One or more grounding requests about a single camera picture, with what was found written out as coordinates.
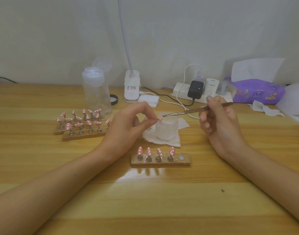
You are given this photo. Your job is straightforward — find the long wooden nail holder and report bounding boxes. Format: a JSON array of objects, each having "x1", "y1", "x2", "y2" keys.
[
  {"x1": 54, "y1": 117, "x2": 111, "y2": 135},
  {"x1": 62, "y1": 128, "x2": 108, "y2": 142}
]

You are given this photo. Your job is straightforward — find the grey adapter plug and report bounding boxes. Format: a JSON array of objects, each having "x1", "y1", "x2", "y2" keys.
[{"x1": 218, "y1": 81, "x2": 230, "y2": 96}]

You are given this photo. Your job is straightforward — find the clear plastic bottle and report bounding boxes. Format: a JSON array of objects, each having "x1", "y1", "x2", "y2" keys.
[{"x1": 82, "y1": 67, "x2": 113, "y2": 117}]

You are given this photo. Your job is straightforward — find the small glass jar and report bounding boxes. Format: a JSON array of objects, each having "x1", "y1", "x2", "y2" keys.
[{"x1": 155, "y1": 117, "x2": 179, "y2": 141}]

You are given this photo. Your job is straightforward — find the person's right hand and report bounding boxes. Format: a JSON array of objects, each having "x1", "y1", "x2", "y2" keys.
[{"x1": 199, "y1": 95, "x2": 248, "y2": 159}]

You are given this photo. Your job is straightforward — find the thin black wall cable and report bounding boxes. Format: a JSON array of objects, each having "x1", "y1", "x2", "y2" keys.
[{"x1": 0, "y1": 75, "x2": 18, "y2": 84}]

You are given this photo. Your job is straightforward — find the white tissue in pack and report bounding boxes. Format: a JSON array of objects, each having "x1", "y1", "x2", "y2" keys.
[{"x1": 231, "y1": 58, "x2": 286, "y2": 82}]

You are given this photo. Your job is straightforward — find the black charger plug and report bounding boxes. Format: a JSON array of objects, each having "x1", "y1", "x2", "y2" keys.
[{"x1": 187, "y1": 80, "x2": 204, "y2": 100}]

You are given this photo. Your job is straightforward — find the person's left hand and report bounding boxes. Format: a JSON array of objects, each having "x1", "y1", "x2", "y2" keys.
[{"x1": 100, "y1": 101, "x2": 162, "y2": 160}]

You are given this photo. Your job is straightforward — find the white tissue sheet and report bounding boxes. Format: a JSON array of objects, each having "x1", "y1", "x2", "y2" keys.
[{"x1": 142, "y1": 114, "x2": 190, "y2": 148}]

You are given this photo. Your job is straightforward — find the person's right forearm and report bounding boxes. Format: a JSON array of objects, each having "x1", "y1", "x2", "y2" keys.
[{"x1": 222, "y1": 141, "x2": 299, "y2": 228}]

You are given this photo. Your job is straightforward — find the stack of white cotton pads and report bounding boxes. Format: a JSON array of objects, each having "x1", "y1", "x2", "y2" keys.
[{"x1": 138, "y1": 93, "x2": 160, "y2": 108}]

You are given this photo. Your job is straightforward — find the short wooden nail holder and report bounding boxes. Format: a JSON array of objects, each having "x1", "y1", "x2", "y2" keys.
[{"x1": 130, "y1": 153, "x2": 191, "y2": 167}]

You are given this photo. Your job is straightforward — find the white cable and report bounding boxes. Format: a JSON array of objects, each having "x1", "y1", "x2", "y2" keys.
[{"x1": 139, "y1": 63, "x2": 204, "y2": 120}]

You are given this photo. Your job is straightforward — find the person's left forearm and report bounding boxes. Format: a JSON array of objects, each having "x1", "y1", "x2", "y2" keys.
[{"x1": 0, "y1": 144, "x2": 123, "y2": 235}]

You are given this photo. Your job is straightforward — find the crumpled white tissue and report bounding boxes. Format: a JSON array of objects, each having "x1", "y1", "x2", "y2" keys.
[{"x1": 247, "y1": 100, "x2": 285, "y2": 117}]

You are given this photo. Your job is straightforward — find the group of pink nail stands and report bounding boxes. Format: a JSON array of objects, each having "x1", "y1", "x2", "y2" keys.
[{"x1": 56, "y1": 109, "x2": 111, "y2": 136}]

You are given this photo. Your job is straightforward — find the brown nail art brush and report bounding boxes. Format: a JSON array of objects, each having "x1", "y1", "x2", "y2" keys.
[{"x1": 162, "y1": 102, "x2": 233, "y2": 118}]

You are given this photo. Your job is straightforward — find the white power strip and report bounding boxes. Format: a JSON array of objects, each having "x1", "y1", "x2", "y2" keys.
[{"x1": 173, "y1": 82, "x2": 234, "y2": 104}]

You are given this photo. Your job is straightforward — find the white desk lamp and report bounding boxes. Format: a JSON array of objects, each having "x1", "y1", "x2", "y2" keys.
[{"x1": 118, "y1": 0, "x2": 141, "y2": 104}]

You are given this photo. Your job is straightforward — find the white plastic bag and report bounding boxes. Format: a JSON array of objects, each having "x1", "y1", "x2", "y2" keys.
[{"x1": 276, "y1": 81, "x2": 299, "y2": 124}]

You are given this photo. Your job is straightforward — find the purple tissue pack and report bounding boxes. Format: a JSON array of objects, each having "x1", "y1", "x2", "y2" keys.
[{"x1": 224, "y1": 77, "x2": 286, "y2": 105}]

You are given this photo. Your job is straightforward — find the white charger plug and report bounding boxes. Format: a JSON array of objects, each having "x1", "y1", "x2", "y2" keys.
[{"x1": 205, "y1": 78, "x2": 218, "y2": 97}]

